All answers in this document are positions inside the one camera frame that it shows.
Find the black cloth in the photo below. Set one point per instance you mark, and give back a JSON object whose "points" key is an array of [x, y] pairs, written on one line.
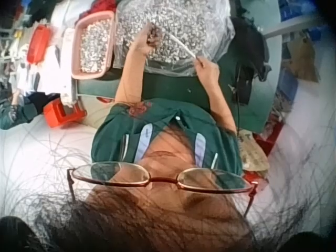
{"points": [[248, 57]]}

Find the person's left hand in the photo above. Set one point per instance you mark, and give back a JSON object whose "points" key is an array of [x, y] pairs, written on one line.
{"points": [[145, 42]]}

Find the blue crate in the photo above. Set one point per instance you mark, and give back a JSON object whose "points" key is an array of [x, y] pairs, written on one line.
{"points": [[287, 84]]}

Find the white thin stick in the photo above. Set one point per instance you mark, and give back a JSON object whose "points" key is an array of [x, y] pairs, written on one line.
{"points": [[182, 46]]}

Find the red plastic tray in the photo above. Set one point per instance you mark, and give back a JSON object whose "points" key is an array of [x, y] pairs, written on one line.
{"points": [[39, 44]]}

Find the handful of small metal parts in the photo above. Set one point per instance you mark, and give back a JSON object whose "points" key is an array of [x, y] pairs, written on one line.
{"points": [[155, 36]]}

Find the pink tray of metal parts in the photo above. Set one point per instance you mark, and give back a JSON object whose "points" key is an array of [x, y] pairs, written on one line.
{"points": [[95, 43]]}

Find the brown cardboard piece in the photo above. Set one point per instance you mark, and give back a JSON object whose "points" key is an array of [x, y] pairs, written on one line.
{"points": [[304, 60]]}

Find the red plastic box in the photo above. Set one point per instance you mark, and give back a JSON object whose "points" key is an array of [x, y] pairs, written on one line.
{"points": [[63, 111]]}

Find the printed paper sheet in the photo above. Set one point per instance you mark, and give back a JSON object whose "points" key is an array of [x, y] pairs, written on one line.
{"points": [[253, 152]]}

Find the person's right hand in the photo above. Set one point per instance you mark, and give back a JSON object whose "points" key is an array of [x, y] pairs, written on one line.
{"points": [[208, 71]]}

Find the red crate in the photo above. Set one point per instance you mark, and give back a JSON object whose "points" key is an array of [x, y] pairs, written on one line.
{"points": [[270, 136]]}

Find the clear plastic bag of metal parts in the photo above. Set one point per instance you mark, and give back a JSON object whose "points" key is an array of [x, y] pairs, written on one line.
{"points": [[170, 34]]}

